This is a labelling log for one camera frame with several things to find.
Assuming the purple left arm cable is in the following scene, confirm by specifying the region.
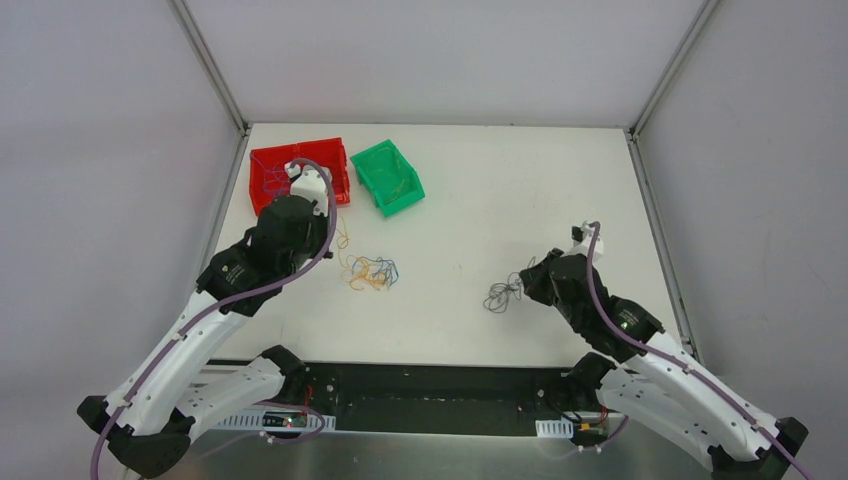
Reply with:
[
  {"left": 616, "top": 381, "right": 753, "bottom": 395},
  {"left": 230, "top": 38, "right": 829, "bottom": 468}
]
[{"left": 89, "top": 157, "right": 339, "bottom": 480}]

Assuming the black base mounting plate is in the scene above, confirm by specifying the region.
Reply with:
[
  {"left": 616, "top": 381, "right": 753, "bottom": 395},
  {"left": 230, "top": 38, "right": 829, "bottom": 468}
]
[{"left": 271, "top": 362, "right": 612, "bottom": 437}]

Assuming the green plastic bin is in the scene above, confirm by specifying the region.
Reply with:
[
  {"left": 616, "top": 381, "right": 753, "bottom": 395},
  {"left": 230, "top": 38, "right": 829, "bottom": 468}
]
[{"left": 350, "top": 139, "right": 426, "bottom": 218}]

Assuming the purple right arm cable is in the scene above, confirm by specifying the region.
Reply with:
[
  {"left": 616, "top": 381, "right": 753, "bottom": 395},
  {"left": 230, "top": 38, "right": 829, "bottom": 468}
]
[{"left": 584, "top": 221, "right": 813, "bottom": 480}]

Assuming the blue yellow wire bundle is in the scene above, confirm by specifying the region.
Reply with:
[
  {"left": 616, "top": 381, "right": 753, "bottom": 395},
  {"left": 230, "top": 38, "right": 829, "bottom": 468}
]
[{"left": 334, "top": 225, "right": 402, "bottom": 293}]

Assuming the right circuit board connector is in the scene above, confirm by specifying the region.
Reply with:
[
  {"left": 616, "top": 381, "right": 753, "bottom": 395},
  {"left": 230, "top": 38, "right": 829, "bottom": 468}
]
[{"left": 572, "top": 424, "right": 608, "bottom": 447}]

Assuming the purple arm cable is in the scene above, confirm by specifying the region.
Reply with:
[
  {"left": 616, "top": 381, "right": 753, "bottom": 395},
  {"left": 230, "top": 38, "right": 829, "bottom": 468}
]
[
  {"left": 89, "top": 157, "right": 339, "bottom": 480},
  {"left": 584, "top": 221, "right": 813, "bottom": 480}
]

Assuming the red plastic bin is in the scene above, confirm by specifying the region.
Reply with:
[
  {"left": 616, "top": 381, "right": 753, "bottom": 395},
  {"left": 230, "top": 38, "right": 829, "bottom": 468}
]
[{"left": 248, "top": 137, "right": 351, "bottom": 215}]

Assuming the left circuit board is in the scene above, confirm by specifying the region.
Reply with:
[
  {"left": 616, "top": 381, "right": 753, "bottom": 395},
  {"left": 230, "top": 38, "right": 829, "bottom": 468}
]
[{"left": 262, "top": 410, "right": 309, "bottom": 429}]

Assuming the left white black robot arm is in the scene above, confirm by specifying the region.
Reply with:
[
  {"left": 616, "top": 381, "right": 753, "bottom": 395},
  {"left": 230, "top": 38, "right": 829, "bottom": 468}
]
[{"left": 77, "top": 193, "right": 337, "bottom": 479}]

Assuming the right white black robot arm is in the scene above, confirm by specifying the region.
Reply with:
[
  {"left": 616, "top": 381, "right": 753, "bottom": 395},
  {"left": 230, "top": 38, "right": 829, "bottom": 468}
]
[{"left": 518, "top": 249, "right": 809, "bottom": 479}]

